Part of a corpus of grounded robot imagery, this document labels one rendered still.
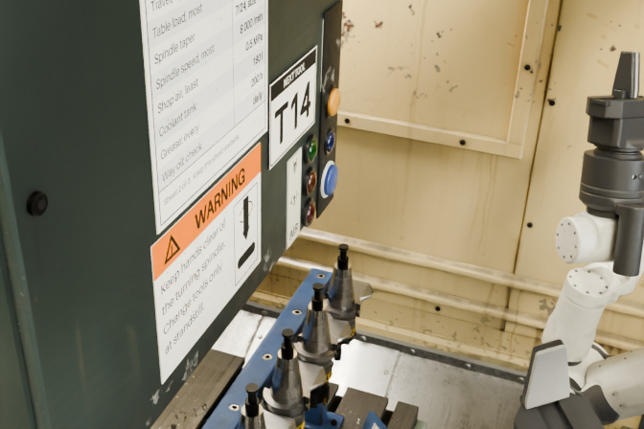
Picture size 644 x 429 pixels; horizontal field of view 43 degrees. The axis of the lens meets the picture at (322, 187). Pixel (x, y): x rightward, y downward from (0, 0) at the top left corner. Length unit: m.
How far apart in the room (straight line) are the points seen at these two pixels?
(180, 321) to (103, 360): 0.09
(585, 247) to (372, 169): 0.56
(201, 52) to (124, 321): 0.16
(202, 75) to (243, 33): 0.06
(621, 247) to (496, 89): 0.43
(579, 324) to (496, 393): 0.52
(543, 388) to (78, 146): 0.35
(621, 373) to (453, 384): 0.56
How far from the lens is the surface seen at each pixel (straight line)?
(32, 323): 0.41
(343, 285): 1.26
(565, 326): 1.28
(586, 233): 1.17
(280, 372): 1.10
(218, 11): 0.52
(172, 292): 0.53
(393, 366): 1.78
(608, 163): 1.16
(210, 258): 0.57
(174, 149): 0.49
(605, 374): 1.30
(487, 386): 1.77
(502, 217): 1.58
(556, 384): 0.60
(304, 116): 0.69
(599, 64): 1.44
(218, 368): 1.67
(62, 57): 0.39
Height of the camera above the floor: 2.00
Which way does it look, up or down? 29 degrees down
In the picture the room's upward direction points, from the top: 2 degrees clockwise
